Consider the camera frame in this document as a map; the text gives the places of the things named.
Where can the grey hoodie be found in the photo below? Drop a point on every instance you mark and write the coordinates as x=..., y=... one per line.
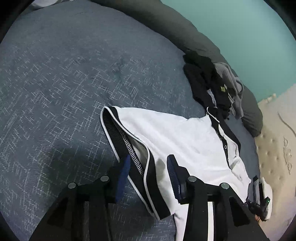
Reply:
x=233, y=92

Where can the dark grey rolled duvet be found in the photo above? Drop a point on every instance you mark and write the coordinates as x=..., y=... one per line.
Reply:
x=185, y=30

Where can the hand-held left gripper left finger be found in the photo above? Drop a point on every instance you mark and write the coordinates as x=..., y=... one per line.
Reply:
x=122, y=176

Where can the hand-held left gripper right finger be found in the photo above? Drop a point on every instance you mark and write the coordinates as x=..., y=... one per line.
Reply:
x=173, y=176

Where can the lavender garment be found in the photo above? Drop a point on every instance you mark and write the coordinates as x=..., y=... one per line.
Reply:
x=211, y=97

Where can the white polo shirt black trim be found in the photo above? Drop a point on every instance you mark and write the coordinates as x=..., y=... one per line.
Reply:
x=185, y=143

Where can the black folded garment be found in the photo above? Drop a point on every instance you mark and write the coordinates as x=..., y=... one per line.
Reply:
x=260, y=187

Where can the blue-grey patterned bed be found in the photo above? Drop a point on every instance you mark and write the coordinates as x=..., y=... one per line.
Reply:
x=69, y=92

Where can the cream tufted headboard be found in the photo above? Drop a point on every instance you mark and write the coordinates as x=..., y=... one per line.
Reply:
x=277, y=150

